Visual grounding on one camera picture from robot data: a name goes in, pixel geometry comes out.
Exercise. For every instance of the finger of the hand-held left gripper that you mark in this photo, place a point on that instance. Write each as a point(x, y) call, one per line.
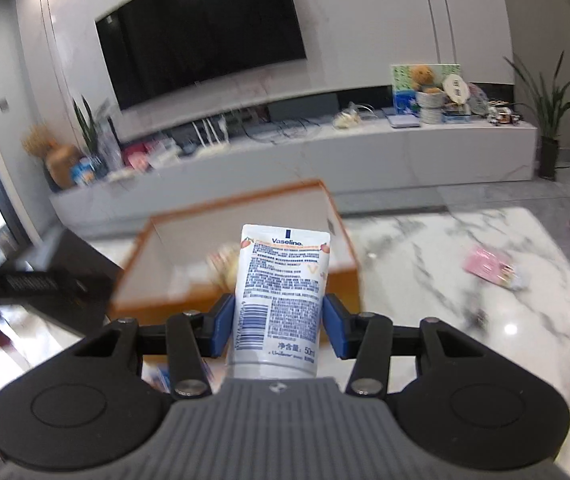
point(30, 285)

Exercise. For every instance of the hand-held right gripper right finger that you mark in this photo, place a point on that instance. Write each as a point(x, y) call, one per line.
point(335, 327)

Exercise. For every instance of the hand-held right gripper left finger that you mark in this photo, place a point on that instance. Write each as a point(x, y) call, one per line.
point(224, 325)

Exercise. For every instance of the white lotion tube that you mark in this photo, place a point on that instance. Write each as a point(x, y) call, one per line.
point(280, 310)

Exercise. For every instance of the dark grey box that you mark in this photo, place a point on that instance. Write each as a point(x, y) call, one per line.
point(80, 255)

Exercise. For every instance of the orange cardboard box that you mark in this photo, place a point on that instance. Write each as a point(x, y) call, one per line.
point(175, 260)

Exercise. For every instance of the golden vase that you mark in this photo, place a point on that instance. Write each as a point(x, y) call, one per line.
point(62, 167)

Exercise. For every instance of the blue snack packet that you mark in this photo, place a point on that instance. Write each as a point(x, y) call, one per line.
point(84, 172)

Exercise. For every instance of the dried flower bunch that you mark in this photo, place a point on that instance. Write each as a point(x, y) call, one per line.
point(40, 140)

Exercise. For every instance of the red gift box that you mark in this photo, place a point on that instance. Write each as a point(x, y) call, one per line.
point(135, 157)

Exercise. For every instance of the green snake plant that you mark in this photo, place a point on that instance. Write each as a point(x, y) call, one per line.
point(89, 130)

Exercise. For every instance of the pink packet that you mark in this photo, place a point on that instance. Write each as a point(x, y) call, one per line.
point(490, 265)

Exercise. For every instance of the white television cabinet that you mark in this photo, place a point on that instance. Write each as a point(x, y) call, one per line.
point(365, 160)

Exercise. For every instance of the white open box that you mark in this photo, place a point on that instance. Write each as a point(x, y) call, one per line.
point(162, 152)

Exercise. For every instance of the white router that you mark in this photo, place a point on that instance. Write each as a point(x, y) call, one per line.
point(210, 137)

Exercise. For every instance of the brown teddy bear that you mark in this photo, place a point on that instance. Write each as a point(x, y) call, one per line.
point(424, 79)

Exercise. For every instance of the round white hand fan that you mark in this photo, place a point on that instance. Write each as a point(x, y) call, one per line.
point(456, 89)

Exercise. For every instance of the decorative plate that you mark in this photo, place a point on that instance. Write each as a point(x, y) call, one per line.
point(479, 100)

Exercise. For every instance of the black and white toy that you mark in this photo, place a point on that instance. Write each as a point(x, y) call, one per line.
point(505, 115)

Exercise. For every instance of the potted plant in black pot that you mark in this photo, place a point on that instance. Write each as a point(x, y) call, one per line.
point(547, 157)

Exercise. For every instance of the black television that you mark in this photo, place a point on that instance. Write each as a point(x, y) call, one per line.
point(200, 35)

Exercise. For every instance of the grey wall switch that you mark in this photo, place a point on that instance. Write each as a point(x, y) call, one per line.
point(3, 105)

